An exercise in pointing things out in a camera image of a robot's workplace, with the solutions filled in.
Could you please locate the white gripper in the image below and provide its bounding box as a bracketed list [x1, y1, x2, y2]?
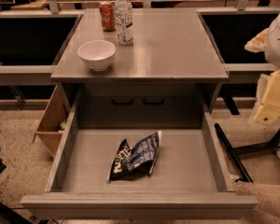
[245, 13, 280, 125]

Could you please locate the blue chip bag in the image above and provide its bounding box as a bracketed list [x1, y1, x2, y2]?
[108, 131, 162, 181]

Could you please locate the grey cabinet counter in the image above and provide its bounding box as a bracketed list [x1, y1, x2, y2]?
[50, 7, 231, 114]

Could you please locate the grey open top drawer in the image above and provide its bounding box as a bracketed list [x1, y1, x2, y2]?
[21, 91, 258, 219]

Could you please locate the black metal stand leg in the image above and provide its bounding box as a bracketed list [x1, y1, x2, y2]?
[215, 123, 280, 183]

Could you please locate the beige cloth bottom right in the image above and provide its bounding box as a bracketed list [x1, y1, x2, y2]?
[230, 175, 280, 217]

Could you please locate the clear plastic water bottle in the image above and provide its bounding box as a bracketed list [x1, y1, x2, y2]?
[114, 0, 133, 45]

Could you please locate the white ceramic bowl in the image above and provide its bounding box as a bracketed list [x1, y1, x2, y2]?
[77, 40, 117, 71]

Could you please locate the orange soda can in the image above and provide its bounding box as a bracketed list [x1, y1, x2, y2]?
[99, 1, 115, 32]

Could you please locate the brown cardboard box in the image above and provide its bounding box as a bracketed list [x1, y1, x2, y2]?
[35, 87, 68, 157]

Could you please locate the black drawer handle right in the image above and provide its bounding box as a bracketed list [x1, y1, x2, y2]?
[143, 96, 165, 105]

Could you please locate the black drawer handle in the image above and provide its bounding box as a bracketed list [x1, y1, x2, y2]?
[111, 96, 133, 105]
[143, 96, 165, 105]

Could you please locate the black drawer handle left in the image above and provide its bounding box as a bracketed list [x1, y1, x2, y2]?
[111, 96, 133, 105]

